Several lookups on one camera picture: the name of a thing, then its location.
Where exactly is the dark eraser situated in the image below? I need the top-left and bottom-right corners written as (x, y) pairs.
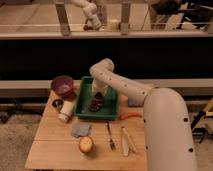
top-left (94, 92), bottom-right (103, 103)

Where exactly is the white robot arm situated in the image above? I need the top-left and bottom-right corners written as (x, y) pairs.
top-left (89, 58), bottom-right (198, 171)

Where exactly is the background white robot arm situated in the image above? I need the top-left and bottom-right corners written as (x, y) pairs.
top-left (71, 0), bottom-right (101, 29)

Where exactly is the green plastic tray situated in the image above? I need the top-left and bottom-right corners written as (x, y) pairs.
top-left (74, 76), bottom-right (118, 121)

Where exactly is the dark crumbs pile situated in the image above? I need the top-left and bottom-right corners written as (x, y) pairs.
top-left (88, 100), bottom-right (103, 112)

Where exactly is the blue grey sponge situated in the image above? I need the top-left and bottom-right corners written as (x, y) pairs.
top-left (128, 98), bottom-right (143, 107)

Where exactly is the purple bowl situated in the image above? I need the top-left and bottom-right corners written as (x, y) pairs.
top-left (51, 75), bottom-right (74, 97)

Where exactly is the white paper cup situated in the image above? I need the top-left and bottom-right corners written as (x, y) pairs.
top-left (58, 101), bottom-right (74, 122)

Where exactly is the orange carrot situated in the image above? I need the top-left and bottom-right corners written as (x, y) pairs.
top-left (119, 112), bottom-right (142, 120)

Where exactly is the small black round lid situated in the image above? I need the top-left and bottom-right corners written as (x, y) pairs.
top-left (52, 99), bottom-right (63, 109)

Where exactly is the grey folded cloth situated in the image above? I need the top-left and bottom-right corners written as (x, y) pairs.
top-left (71, 123), bottom-right (92, 138)

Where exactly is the metal fork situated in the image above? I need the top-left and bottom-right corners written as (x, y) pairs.
top-left (106, 122), bottom-right (116, 150)

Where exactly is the white plastic knife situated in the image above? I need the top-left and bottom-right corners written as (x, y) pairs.
top-left (121, 127), bottom-right (129, 157)

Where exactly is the wooden stick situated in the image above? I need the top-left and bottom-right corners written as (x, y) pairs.
top-left (125, 131), bottom-right (138, 153)

